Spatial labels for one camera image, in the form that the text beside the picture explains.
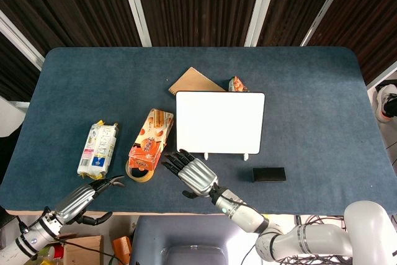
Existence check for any white and yellow snack bag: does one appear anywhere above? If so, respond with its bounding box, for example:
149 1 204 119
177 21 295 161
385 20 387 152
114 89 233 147
76 120 120 180

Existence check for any orange snack packet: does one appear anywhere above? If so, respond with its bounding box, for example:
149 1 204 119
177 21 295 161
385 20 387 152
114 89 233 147
228 76 249 92

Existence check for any white and orange sneaker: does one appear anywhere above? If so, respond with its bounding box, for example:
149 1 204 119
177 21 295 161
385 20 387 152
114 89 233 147
374 83 397 124

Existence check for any brown cardboard box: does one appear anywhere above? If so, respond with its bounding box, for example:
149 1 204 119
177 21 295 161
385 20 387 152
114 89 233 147
58 234 105 265

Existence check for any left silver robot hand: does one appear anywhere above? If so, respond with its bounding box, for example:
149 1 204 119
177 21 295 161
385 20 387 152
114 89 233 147
43 175 126 227

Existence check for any beige tape roll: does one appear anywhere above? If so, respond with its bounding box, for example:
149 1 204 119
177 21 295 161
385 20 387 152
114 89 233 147
125 159 154 184

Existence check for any brown kraft notebook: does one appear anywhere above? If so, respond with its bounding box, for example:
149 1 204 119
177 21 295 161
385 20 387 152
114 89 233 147
168 66 227 98

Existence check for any white board with feet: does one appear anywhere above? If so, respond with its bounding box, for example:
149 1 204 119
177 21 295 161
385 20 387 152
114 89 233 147
175 91 266 161

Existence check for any orange biscuit box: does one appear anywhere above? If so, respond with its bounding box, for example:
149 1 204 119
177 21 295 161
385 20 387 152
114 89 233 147
128 108 174 171

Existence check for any blue table cloth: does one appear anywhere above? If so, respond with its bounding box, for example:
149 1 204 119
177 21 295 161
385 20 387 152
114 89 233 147
0 46 397 216

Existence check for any black rectangular block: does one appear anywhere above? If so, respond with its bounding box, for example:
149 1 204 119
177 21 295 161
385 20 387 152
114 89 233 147
252 167 287 183

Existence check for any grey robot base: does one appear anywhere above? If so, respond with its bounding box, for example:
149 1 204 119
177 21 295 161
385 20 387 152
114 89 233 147
129 215 264 265

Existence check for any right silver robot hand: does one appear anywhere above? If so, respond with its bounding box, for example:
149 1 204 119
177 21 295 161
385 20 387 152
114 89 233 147
161 149 229 206

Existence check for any red cup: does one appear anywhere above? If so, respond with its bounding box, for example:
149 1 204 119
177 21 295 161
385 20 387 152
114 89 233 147
46 244 65 260

